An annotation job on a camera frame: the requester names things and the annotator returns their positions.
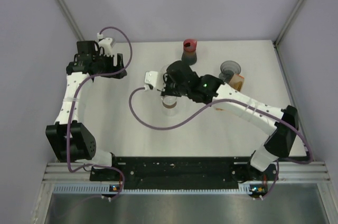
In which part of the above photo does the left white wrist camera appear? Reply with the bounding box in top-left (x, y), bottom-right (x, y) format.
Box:
top-left (97, 33), bottom-right (116, 57)

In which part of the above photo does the grey plastic dripper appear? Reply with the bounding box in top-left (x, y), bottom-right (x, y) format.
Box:
top-left (219, 60), bottom-right (241, 83)

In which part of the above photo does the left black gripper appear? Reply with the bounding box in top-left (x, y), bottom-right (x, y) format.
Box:
top-left (92, 51), bottom-right (126, 79)

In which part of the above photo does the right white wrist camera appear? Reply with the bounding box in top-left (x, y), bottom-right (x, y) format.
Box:
top-left (144, 71), bottom-right (165, 91)

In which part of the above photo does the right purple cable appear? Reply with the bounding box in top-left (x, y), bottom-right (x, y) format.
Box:
top-left (128, 86), bottom-right (314, 199)

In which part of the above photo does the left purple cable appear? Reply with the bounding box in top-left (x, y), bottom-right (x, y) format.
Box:
top-left (67, 26), bottom-right (133, 200)

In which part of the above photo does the aluminium frame post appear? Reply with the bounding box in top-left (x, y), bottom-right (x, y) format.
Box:
top-left (273, 0), bottom-right (307, 49)
top-left (55, 0), bottom-right (85, 41)

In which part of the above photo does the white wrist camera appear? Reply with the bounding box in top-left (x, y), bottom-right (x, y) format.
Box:
top-left (97, 33), bottom-right (116, 57)
top-left (144, 71), bottom-right (165, 91)

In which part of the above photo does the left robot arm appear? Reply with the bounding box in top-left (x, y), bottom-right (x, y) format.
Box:
top-left (45, 38), bottom-right (127, 180)

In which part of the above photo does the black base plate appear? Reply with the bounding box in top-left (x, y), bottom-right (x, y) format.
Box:
top-left (90, 157), bottom-right (277, 190)

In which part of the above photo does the right aluminium frame post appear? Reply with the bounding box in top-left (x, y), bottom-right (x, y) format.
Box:
top-left (273, 0), bottom-right (307, 49)

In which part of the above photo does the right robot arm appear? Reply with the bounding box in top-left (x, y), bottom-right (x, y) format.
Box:
top-left (159, 60), bottom-right (298, 180)

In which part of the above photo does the purple cable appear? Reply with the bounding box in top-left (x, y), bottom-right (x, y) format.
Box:
top-left (67, 26), bottom-right (133, 200)
top-left (128, 86), bottom-right (314, 199)

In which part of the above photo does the left aluminium frame post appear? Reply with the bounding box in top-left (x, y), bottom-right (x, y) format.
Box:
top-left (55, 0), bottom-right (85, 41)

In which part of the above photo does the brown coffee filter stack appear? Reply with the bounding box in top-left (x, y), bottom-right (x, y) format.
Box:
top-left (214, 73), bottom-right (245, 111)

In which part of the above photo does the red-topped dark flask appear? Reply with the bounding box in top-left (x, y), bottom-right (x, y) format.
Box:
top-left (181, 39), bottom-right (198, 66)

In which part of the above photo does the aluminium front rail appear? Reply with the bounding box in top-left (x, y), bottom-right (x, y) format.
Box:
top-left (43, 160), bottom-right (330, 183)

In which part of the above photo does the glass beaker with brown band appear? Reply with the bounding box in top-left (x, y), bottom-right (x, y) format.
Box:
top-left (162, 96), bottom-right (179, 117)

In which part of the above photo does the white slotted cable duct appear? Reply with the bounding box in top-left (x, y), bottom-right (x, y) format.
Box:
top-left (53, 181), bottom-right (267, 195)

